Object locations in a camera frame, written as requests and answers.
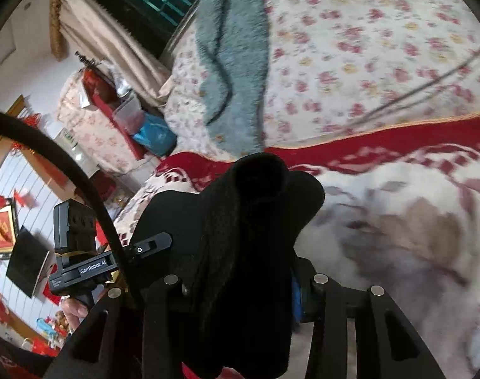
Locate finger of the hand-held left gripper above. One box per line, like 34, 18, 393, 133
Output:
121, 232, 173, 263

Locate grey fluffy blanket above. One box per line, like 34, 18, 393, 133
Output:
196, 0, 270, 156

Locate black pants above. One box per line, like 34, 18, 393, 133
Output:
131, 152, 326, 379

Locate red framed wall picture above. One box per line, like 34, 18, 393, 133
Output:
0, 201, 20, 261

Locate black cable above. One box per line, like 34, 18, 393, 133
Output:
0, 111, 146, 309

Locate red white plush blanket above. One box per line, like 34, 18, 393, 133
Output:
114, 112, 480, 379

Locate blue plastic bag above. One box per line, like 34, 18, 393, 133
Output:
133, 112, 177, 156

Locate person's left hand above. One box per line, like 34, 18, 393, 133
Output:
62, 296, 91, 334

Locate beige curtain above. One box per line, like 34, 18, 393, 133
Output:
50, 0, 171, 107

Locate floral bedsheet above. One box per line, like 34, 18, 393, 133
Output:
161, 0, 480, 162

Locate red bedside cabinet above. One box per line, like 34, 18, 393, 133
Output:
82, 67, 162, 162

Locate thin grey cord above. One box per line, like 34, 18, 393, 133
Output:
335, 43, 480, 135

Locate clear plastic container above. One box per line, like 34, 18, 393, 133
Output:
114, 95, 146, 135

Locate floral cloth cover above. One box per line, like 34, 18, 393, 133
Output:
57, 73, 146, 174

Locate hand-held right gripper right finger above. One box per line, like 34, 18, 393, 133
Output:
290, 258, 436, 379

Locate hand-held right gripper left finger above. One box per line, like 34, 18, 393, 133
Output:
44, 272, 203, 379

